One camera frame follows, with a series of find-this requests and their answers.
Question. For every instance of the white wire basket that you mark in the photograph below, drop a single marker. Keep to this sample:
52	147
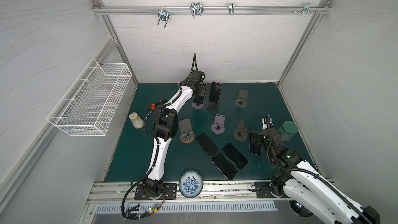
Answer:
89	105

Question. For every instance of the aluminium crossbar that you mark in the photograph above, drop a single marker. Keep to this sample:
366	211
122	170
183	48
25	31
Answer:
208	10

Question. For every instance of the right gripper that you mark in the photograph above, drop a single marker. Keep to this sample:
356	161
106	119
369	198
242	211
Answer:
263	131

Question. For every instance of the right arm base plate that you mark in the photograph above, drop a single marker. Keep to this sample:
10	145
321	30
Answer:
262	190

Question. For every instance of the metal bracket right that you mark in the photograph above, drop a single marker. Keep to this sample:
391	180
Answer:
306	10

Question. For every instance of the black phone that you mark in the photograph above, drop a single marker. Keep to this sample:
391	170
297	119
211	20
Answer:
225	166
255	143
235	155
215	91
199	98
207	144

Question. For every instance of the green lidded jar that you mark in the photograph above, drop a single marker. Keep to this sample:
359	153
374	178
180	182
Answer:
287	130

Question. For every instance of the purple stand back left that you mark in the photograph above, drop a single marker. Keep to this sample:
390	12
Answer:
197	105

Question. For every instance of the black stand back centre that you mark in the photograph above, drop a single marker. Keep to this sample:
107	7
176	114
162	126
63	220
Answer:
213	106

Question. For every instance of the metal clamp small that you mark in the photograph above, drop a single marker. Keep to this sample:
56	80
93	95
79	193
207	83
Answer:
231	9

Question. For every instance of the grey stand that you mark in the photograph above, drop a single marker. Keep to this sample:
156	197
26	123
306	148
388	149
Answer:
241	101
241	133

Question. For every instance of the wooden base phone stand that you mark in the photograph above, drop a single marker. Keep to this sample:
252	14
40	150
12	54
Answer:
186	131

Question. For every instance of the blue white patterned plate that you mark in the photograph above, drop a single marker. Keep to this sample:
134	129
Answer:
190	184

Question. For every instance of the beige plastic cup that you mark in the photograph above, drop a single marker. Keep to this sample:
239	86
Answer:
136	120

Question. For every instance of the grey stand front right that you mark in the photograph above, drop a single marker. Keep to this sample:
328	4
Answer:
241	133

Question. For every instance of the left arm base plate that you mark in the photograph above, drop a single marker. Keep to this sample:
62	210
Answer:
167	191

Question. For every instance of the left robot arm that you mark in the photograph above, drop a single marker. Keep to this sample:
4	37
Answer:
161	123

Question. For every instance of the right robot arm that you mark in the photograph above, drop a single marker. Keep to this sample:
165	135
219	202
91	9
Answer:
308	189

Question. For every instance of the metal clamp left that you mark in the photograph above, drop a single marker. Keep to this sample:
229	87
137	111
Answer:
163	15

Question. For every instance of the white vent grille strip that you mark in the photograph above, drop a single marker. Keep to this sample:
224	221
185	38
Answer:
194	207

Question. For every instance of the metal clamp centre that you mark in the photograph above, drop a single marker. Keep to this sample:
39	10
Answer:
196	9

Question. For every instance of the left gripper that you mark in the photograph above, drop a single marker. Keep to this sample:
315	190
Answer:
203	92

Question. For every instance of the grey stand back right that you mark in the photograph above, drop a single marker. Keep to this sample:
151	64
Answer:
241	101

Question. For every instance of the purple phone stand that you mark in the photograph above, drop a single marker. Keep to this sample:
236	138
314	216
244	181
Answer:
218	125

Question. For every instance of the orange handled pliers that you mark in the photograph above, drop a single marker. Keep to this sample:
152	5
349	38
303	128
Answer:
153	105

